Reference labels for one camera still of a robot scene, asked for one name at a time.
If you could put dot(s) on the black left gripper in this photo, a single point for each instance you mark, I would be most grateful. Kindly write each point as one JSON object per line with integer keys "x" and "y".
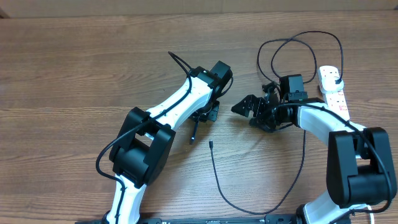
{"x": 212, "y": 114}

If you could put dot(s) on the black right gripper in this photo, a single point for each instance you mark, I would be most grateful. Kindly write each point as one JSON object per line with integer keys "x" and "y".
{"x": 260, "y": 104}

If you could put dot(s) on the Galaxy smartphone with teal screen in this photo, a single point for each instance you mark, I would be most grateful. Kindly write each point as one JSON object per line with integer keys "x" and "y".
{"x": 193, "y": 137}

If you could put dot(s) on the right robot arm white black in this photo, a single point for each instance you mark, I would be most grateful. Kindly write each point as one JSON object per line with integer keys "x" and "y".
{"x": 359, "y": 169}

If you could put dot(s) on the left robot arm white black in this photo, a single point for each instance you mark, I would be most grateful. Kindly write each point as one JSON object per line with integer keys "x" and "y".
{"x": 143, "y": 144}

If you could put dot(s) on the white charger plug adapter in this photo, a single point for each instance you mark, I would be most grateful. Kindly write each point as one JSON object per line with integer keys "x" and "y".
{"x": 330, "y": 85}

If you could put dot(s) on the white power strip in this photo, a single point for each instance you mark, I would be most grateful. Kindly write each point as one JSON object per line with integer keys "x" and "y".
{"x": 336, "y": 101}

